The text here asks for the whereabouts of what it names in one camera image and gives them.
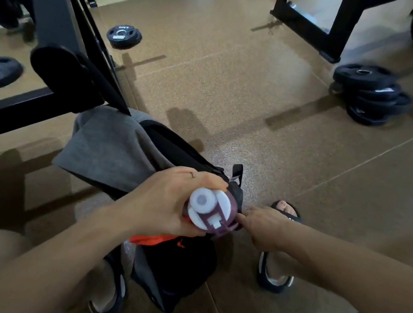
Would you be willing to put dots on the pink water bottle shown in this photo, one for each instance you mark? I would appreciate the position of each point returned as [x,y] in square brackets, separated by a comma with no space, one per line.
[217,211]

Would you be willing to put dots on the black steel rack base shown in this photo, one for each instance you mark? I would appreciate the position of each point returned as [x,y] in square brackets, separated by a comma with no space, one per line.
[339,31]

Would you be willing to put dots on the black steel bench frame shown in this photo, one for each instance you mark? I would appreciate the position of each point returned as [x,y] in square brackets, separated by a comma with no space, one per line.
[58,10]

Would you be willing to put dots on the orange teal white jersey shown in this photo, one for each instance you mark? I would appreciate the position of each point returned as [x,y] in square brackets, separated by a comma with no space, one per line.
[154,239]

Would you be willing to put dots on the person's right hand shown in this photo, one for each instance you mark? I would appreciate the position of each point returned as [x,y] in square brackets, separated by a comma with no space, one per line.
[265,226]

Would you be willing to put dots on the person's right forearm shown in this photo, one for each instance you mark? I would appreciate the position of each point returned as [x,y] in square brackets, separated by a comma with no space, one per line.
[366,281]

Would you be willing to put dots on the black slipper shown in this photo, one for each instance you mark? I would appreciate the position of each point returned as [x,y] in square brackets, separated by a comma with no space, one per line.
[119,285]
[261,278]

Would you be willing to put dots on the black right slipper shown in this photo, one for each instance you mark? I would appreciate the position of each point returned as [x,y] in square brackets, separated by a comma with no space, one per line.
[261,278]

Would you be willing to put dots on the person's left hand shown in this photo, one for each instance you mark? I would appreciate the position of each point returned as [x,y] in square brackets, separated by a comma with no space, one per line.
[164,202]

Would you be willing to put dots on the black weight plate grey print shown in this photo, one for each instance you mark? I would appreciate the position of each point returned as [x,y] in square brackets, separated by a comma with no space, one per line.
[124,36]

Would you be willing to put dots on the dark grey backpack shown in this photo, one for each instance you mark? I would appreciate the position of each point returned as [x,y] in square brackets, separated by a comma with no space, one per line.
[114,147]

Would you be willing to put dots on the black left slipper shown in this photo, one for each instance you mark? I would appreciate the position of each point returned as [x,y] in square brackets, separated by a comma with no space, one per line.
[119,285]

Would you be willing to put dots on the stack of black weight plates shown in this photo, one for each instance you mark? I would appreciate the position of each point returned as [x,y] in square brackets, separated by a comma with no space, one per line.
[372,95]

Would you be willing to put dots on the person's left forearm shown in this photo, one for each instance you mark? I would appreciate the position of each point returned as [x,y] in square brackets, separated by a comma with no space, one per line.
[41,265]

